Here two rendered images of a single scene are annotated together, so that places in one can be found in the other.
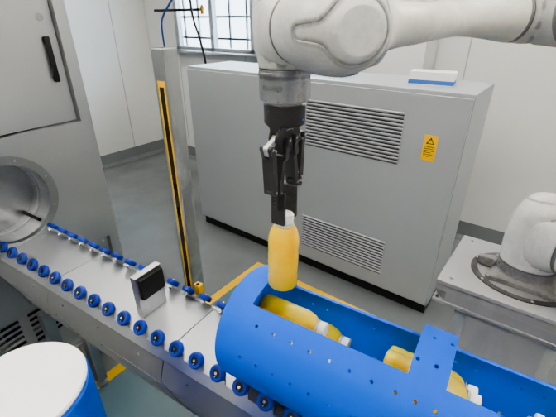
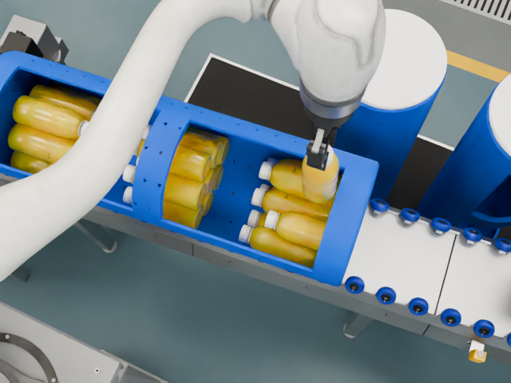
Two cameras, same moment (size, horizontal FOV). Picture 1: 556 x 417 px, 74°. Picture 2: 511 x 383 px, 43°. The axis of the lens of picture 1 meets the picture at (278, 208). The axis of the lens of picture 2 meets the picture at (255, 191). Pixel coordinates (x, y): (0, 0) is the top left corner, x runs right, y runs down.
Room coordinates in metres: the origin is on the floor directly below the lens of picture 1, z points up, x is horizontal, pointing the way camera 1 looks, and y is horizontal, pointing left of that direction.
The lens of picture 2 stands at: (1.05, -0.17, 2.46)
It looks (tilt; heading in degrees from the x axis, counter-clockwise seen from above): 71 degrees down; 175
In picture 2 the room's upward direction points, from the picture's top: 8 degrees counter-clockwise
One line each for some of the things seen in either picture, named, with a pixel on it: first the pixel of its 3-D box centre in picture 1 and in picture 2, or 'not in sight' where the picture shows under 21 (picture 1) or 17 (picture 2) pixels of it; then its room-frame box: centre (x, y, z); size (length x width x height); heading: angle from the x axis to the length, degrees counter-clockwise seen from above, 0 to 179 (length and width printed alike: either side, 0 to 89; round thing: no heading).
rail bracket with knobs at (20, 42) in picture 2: not in sight; (21, 56); (0.03, -0.65, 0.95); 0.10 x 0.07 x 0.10; 148
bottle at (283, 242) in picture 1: (283, 253); (320, 172); (0.67, -0.01, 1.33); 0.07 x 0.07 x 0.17
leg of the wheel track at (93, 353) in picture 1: (88, 341); not in sight; (1.36, 0.97, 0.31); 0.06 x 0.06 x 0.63; 58
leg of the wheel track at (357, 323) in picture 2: not in sight; (360, 318); (0.84, 0.13, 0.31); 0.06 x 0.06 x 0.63; 58
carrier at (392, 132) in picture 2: not in sight; (367, 131); (0.31, 0.27, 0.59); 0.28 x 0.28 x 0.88
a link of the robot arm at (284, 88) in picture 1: (285, 86); (332, 82); (0.66, -0.01, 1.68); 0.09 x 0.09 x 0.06
